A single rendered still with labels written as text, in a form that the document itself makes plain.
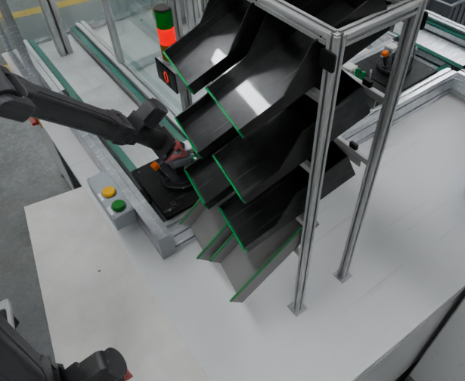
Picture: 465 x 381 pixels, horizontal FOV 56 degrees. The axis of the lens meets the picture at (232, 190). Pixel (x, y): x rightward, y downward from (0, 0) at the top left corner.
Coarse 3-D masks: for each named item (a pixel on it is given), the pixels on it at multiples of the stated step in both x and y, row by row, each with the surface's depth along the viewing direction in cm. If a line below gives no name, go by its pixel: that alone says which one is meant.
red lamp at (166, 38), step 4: (172, 28) 124; (160, 32) 124; (164, 32) 124; (168, 32) 124; (172, 32) 125; (160, 36) 125; (164, 36) 125; (168, 36) 125; (172, 36) 126; (160, 40) 127; (164, 40) 126; (168, 40) 126; (172, 40) 127; (160, 44) 128; (164, 44) 127; (168, 44) 127
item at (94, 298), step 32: (32, 224) 143; (64, 224) 142; (96, 224) 142; (64, 256) 134; (96, 256) 133; (128, 256) 133; (64, 288) 126; (96, 288) 126; (128, 288) 125; (64, 320) 120; (96, 320) 119; (128, 320) 119; (160, 320) 118; (64, 352) 114; (128, 352) 113; (160, 352) 112
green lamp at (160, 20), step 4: (156, 12) 120; (168, 12) 120; (156, 16) 121; (160, 16) 120; (164, 16) 121; (168, 16) 121; (156, 20) 123; (160, 20) 122; (164, 20) 121; (168, 20) 122; (172, 20) 123; (160, 24) 122; (164, 24) 122; (168, 24) 123; (172, 24) 124; (160, 28) 123; (164, 28) 123; (168, 28) 123
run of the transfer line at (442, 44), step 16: (432, 16) 203; (400, 32) 203; (432, 32) 202; (448, 32) 196; (464, 32) 193; (368, 48) 205; (432, 48) 193; (448, 48) 192; (464, 48) 192; (432, 64) 184; (448, 64) 179; (464, 64) 183; (448, 80) 174; (464, 80) 172; (464, 96) 175
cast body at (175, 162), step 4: (184, 144) 132; (184, 148) 130; (188, 148) 131; (176, 152) 129; (180, 152) 129; (188, 152) 131; (188, 156) 132; (172, 160) 130; (176, 160) 131; (180, 160) 131; (184, 160) 132; (188, 160) 133; (172, 164) 131; (176, 164) 131; (180, 164) 132; (184, 164) 133; (188, 164) 134; (172, 168) 132; (176, 168) 132
